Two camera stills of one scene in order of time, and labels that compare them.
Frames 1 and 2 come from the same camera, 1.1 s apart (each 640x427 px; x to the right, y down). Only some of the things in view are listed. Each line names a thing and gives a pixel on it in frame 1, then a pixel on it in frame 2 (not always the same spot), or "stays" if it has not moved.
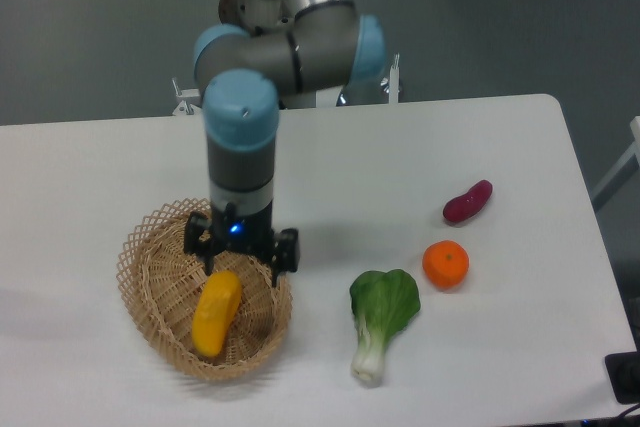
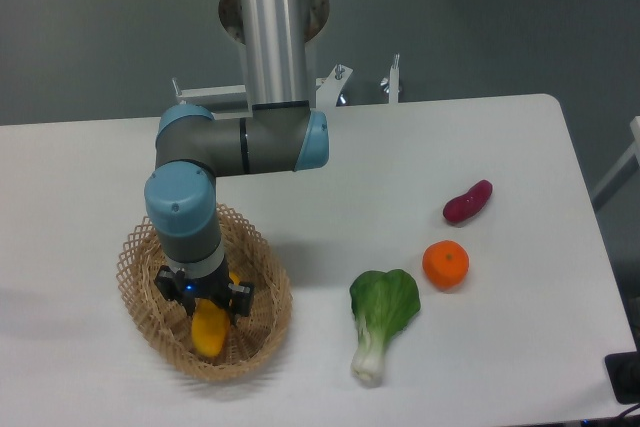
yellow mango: x=216 y=309 stays
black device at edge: x=624 y=374 stays
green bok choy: x=382 y=304 stays
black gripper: x=250 y=232 to x=214 y=287
